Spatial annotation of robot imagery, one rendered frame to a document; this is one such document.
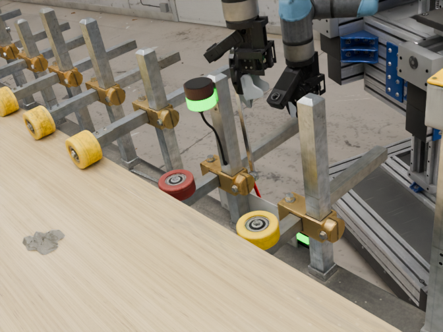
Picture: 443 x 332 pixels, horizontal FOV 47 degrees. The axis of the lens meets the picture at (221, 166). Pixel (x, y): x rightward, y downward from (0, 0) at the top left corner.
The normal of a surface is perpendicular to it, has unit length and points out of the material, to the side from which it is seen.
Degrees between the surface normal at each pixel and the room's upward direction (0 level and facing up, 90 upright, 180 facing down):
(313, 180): 90
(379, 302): 0
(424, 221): 0
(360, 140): 0
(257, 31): 90
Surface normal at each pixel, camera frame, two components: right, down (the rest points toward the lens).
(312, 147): -0.73, 0.47
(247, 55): -0.44, 0.55
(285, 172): -0.16, -0.82
